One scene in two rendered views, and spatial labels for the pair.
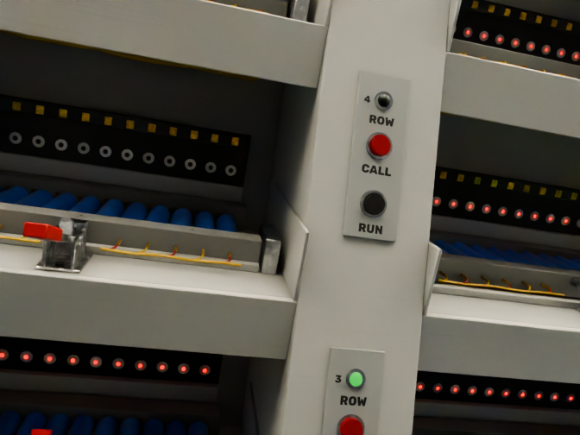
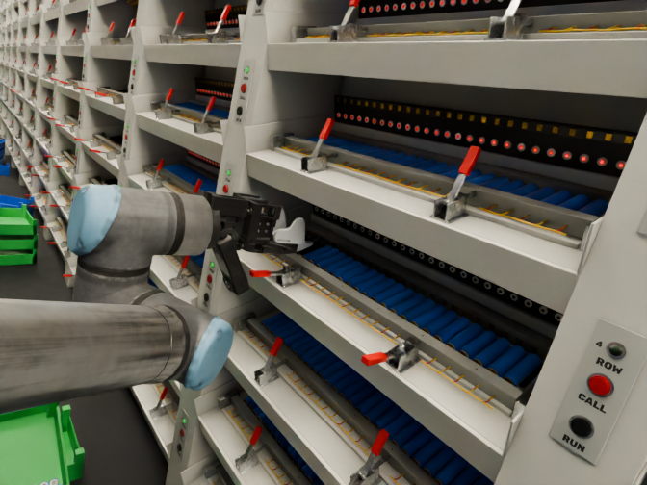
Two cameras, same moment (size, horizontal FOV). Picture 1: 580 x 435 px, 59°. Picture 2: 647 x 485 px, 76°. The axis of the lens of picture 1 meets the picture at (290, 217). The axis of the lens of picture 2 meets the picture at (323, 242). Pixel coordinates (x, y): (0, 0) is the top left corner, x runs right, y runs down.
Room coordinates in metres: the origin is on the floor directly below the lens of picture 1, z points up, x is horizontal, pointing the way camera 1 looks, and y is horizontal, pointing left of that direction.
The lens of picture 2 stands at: (-0.04, -0.20, 0.97)
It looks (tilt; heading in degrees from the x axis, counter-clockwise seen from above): 14 degrees down; 57
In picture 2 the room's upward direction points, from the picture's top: 14 degrees clockwise
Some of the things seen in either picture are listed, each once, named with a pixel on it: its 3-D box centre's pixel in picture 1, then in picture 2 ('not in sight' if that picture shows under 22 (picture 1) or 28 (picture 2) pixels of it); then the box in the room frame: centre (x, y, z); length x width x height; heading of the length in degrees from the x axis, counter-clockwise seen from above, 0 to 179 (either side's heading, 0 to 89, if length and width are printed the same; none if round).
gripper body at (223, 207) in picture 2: not in sight; (237, 223); (0.19, 0.43, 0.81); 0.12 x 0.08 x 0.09; 11
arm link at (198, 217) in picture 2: not in sight; (187, 224); (0.11, 0.41, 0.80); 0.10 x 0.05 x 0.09; 101
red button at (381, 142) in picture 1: (378, 146); (600, 384); (0.36, -0.06, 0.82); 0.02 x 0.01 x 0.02; 101
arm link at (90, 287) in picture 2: not in sight; (115, 301); (0.03, 0.38, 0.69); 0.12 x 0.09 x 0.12; 127
